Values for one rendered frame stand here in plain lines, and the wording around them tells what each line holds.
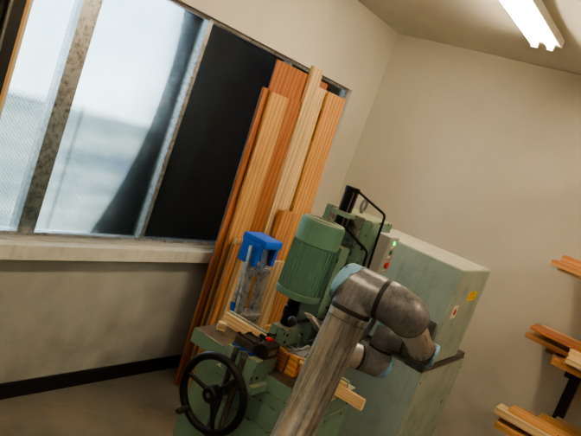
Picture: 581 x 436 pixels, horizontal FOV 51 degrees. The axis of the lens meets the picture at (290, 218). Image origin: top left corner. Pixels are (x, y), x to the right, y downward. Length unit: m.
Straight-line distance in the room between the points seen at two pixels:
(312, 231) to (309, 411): 0.75
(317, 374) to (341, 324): 0.15
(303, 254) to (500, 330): 2.40
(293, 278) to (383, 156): 2.63
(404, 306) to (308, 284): 0.69
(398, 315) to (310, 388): 0.31
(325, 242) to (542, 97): 2.57
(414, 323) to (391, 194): 3.07
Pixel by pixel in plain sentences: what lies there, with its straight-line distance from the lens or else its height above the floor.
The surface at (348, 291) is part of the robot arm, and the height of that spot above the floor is 1.40.
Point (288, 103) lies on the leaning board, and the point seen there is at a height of 1.88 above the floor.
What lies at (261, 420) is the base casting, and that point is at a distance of 2.30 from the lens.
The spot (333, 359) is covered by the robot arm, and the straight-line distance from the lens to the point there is 1.66.
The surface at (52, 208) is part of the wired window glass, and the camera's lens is 3.15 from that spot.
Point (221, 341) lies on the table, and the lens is 2.39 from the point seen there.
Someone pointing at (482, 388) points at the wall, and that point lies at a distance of 4.48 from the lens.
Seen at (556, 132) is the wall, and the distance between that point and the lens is 4.38.
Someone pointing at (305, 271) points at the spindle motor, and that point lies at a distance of 2.23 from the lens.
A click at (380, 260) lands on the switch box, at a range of 2.47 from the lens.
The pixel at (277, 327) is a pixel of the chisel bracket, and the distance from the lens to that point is 2.34.
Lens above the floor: 1.77
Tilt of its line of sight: 8 degrees down
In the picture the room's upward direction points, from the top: 20 degrees clockwise
